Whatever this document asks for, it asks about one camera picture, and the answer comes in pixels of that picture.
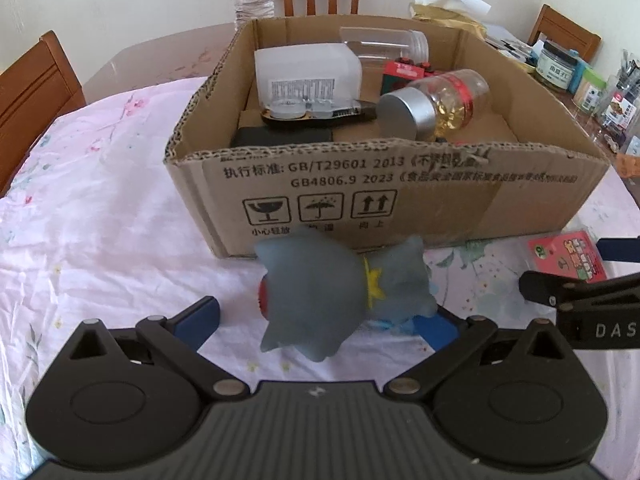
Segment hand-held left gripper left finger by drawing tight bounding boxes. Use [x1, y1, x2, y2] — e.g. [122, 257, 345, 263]
[70, 296, 251, 401]

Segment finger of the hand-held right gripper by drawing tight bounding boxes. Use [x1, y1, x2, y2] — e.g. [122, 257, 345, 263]
[596, 236, 640, 264]
[518, 270, 640, 307]

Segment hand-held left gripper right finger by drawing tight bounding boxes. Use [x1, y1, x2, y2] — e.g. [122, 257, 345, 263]
[382, 305, 563, 401]

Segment grey plush toy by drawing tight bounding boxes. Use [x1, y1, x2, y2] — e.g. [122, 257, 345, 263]
[254, 232, 437, 364]

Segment cardboard box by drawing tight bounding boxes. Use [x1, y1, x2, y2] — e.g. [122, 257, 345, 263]
[164, 14, 612, 260]

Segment black square box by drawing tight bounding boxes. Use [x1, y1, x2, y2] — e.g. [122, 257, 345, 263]
[231, 125, 334, 150]

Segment capsule bottle with silver lid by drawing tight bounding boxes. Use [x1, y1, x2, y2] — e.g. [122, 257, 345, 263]
[376, 69, 492, 142]

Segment dark oblong case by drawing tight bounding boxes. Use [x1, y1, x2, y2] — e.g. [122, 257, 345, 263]
[260, 99, 379, 132]

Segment red plastic toy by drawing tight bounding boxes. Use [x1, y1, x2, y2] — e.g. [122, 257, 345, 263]
[382, 59, 444, 95]

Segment red card packet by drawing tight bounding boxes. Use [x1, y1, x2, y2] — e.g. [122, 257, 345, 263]
[527, 230, 607, 284]

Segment orange object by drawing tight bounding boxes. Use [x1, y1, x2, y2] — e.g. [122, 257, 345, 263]
[616, 152, 640, 179]

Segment floral pink tablecloth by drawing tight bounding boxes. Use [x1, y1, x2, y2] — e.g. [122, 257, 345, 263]
[0, 77, 640, 467]

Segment dark-lidded glass jar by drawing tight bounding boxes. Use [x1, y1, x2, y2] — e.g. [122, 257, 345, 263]
[534, 40, 579, 94]

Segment white plastic container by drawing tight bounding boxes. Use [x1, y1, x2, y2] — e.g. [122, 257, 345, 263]
[254, 42, 364, 112]

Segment yellow crinkled packet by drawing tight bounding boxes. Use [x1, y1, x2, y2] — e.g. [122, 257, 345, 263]
[410, 2, 489, 37]

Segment clear plastic jar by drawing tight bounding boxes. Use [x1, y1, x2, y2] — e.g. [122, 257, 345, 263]
[340, 26, 430, 62]

